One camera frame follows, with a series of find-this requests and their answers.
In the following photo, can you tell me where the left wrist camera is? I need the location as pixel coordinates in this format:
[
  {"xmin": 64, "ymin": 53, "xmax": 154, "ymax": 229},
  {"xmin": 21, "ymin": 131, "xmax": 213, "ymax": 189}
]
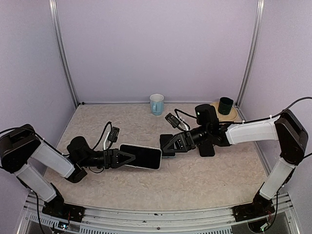
[{"xmin": 103, "ymin": 127, "xmax": 120, "ymax": 150}]

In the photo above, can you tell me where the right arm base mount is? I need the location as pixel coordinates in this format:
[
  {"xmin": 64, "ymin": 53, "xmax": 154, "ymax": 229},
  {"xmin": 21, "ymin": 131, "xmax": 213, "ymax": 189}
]
[{"xmin": 232, "ymin": 191, "xmax": 275, "ymax": 222}]

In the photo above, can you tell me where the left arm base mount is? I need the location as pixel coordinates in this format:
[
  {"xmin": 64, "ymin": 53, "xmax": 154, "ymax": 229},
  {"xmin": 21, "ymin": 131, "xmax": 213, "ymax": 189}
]
[{"xmin": 42, "ymin": 183, "xmax": 85, "ymax": 223}]

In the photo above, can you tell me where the clear phone case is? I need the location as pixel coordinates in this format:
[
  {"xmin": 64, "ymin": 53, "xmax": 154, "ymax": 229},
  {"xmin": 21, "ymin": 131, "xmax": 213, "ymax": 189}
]
[{"xmin": 118, "ymin": 144, "xmax": 163, "ymax": 171}]

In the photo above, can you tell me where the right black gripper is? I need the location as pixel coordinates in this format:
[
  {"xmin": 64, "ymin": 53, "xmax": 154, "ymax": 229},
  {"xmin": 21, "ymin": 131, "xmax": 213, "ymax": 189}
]
[{"xmin": 161, "ymin": 124, "xmax": 210, "ymax": 153}]

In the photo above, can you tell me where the dark green cup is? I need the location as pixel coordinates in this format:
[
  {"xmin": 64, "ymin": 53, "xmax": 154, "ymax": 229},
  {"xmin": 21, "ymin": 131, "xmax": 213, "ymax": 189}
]
[{"xmin": 218, "ymin": 97, "xmax": 234, "ymax": 115}]

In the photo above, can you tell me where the light blue phone case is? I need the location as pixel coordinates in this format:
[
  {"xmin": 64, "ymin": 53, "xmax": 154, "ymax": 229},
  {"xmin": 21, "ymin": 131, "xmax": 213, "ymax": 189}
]
[{"xmin": 159, "ymin": 134, "xmax": 176, "ymax": 158}]

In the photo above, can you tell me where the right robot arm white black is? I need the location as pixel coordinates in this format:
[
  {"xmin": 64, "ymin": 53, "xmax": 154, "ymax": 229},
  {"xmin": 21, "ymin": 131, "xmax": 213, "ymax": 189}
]
[{"xmin": 161, "ymin": 104, "xmax": 309, "ymax": 216}]

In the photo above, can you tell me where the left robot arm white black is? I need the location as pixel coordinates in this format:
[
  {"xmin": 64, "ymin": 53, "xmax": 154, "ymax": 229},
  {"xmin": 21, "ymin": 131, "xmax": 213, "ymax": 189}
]
[{"xmin": 0, "ymin": 124, "xmax": 136, "ymax": 217}]

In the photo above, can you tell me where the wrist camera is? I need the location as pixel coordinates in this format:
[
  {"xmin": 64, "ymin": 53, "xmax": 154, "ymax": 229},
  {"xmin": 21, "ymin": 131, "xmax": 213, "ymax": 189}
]
[
  {"xmin": 165, "ymin": 113, "xmax": 190, "ymax": 132},
  {"xmin": 103, "ymin": 127, "xmax": 120, "ymax": 150}
]

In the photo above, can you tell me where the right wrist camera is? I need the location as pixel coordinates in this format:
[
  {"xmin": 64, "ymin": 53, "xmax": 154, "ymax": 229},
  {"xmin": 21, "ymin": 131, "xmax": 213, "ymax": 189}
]
[{"xmin": 165, "ymin": 113, "xmax": 190, "ymax": 132}]

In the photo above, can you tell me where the left aluminium frame post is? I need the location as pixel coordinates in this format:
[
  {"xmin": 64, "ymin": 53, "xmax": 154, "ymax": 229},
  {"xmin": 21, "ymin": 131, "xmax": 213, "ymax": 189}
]
[{"xmin": 49, "ymin": 0, "xmax": 79, "ymax": 108}]

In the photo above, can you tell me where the beige plate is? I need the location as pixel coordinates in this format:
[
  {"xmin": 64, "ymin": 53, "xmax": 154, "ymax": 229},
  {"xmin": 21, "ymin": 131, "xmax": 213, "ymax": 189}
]
[{"xmin": 210, "ymin": 102, "xmax": 238, "ymax": 122}]

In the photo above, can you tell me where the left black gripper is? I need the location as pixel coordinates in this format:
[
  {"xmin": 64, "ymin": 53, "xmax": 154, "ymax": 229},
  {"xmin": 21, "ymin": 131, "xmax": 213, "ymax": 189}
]
[{"xmin": 79, "ymin": 148, "xmax": 136, "ymax": 169}]

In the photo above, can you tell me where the aluminium frame post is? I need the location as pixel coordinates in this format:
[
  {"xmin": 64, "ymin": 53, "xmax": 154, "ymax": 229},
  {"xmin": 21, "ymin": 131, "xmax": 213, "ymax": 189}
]
[
  {"xmin": 236, "ymin": 0, "xmax": 265, "ymax": 109},
  {"xmin": 49, "ymin": 0, "xmax": 79, "ymax": 108}
]

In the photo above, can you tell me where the right aluminium frame post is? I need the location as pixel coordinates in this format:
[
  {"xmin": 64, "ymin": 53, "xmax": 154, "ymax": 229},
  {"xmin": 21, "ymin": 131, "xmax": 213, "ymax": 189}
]
[{"xmin": 236, "ymin": 0, "xmax": 265, "ymax": 109}]

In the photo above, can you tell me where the light blue mug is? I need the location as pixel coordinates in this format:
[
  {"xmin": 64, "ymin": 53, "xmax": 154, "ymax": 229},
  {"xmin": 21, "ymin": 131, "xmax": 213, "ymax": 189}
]
[{"xmin": 150, "ymin": 94, "xmax": 164, "ymax": 116}]

